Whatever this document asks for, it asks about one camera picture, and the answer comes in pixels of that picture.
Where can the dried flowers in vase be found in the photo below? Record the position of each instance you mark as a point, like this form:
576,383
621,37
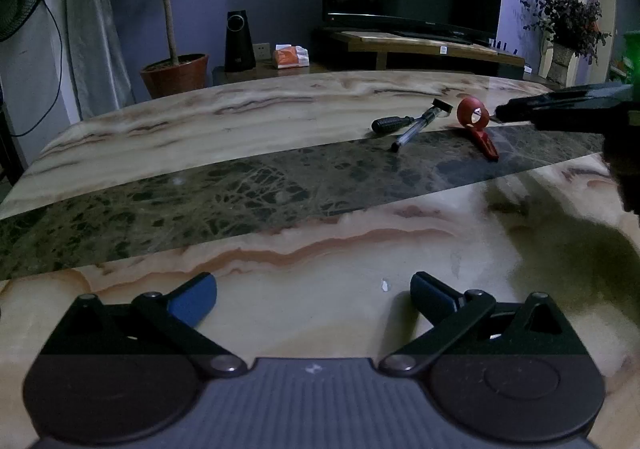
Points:
565,14

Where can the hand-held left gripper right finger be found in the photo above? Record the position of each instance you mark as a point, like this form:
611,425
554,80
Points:
430,296

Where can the wooden television stand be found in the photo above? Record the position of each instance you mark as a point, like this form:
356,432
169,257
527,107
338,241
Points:
425,46

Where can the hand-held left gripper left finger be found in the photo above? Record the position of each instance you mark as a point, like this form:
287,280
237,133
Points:
192,301

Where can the cluttered storage shelf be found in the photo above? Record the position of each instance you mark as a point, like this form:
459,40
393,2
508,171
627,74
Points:
612,74

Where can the small white scrap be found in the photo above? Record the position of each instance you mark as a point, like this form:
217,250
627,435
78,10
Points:
385,286

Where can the potted tree in terracotta pot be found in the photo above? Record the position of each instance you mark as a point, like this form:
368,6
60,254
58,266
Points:
175,76

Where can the low dark cabinet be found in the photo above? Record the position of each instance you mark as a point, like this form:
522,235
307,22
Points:
270,75

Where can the black speaker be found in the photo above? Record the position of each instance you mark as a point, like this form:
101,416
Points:
240,49

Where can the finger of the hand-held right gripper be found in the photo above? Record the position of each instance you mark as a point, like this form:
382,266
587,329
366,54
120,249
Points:
575,98
575,119

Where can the orange tissue pack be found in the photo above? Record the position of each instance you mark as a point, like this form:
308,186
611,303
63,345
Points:
287,59

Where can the white wall socket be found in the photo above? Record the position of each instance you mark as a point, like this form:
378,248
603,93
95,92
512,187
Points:
261,51

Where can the pale grey curtain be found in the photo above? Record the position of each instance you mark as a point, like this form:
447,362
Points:
95,29

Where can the clear pen with black tip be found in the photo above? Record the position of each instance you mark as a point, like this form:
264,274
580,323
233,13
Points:
412,131

